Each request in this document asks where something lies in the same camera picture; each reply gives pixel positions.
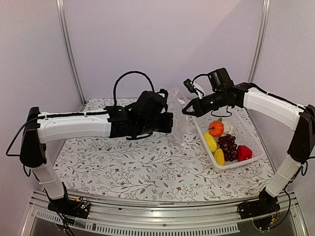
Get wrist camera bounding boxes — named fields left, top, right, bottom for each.
left=157, top=88, right=168, bottom=99
left=183, top=79, right=205, bottom=99

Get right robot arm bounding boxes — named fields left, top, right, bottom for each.
left=182, top=68, right=315, bottom=214

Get aluminium frame post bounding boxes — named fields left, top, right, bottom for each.
left=248, top=0, right=271, bottom=83
left=56, top=0, right=86, bottom=106

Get white toy cauliflower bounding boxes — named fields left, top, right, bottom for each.
left=222, top=120, right=234, bottom=136

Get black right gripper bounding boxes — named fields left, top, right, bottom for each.
left=182, top=89, right=226, bottom=118

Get floral patterned table mat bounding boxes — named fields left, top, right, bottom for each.
left=47, top=98, right=278, bottom=203

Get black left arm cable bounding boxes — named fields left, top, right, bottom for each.
left=5, top=71, right=155, bottom=158

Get red toy bell pepper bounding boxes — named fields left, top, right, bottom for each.
left=237, top=145, right=252, bottom=162

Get purple toy grapes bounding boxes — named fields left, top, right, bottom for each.
left=219, top=134, right=237, bottom=161

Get aluminium front rail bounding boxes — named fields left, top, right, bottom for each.
left=20, top=191, right=308, bottom=236

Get orange toy pumpkin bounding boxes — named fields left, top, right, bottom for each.
left=208, top=118, right=224, bottom=137

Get white plastic basket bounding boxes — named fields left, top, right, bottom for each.
left=192, top=108, right=265, bottom=173

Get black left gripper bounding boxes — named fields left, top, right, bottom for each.
left=137, top=112, right=174, bottom=137

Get right aluminium frame post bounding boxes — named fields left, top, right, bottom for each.
left=248, top=0, right=271, bottom=83

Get left aluminium frame post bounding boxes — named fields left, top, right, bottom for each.
left=56, top=0, right=86, bottom=106

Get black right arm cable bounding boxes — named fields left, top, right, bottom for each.
left=193, top=73, right=315, bottom=118

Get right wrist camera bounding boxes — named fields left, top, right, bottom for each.
left=183, top=79, right=205, bottom=99

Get clear zip top bag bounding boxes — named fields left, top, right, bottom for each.
left=167, top=87, right=190, bottom=146

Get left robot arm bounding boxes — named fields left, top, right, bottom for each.
left=19, top=89, right=173, bottom=213

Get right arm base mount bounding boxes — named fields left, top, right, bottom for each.
left=237, top=188, right=280, bottom=219

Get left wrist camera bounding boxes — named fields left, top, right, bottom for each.
left=157, top=88, right=168, bottom=99

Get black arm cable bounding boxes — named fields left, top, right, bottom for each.
left=193, top=73, right=315, bottom=118
left=5, top=71, right=155, bottom=158

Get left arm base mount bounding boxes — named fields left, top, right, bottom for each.
left=47, top=182, right=91, bottom=219

